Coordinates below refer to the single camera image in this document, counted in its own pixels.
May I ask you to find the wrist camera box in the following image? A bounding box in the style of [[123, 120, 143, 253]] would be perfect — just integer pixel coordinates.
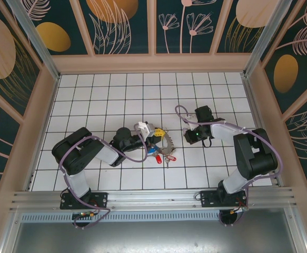
[[133, 121, 156, 139], [183, 113, 198, 131]]

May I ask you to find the grey sheet metal panel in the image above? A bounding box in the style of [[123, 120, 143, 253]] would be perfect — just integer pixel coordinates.
[[0, 221, 307, 253]]

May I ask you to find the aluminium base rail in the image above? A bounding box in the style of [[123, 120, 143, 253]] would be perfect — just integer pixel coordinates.
[[9, 186, 298, 214]]

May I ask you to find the slotted grey cable duct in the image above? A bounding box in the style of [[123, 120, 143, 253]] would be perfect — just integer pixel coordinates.
[[18, 212, 292, 223]]

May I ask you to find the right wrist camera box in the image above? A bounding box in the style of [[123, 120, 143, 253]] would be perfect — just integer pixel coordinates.
[[183, 113, 198, 131]]

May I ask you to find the aluminium corner post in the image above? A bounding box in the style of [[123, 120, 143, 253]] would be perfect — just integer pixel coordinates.
[[7, 0, 61, 81], [242, 0, 292, 77]]

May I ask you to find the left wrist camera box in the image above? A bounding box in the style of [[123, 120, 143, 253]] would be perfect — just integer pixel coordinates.
[[133, 121, 156, 139]]

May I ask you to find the aluminium side rail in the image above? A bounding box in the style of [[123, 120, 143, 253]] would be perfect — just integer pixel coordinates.
[[241, 74, 284, 188]]

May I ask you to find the metal disc with key rings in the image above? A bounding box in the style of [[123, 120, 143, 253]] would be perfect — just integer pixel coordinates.
[[153, 128, 176, 159]]

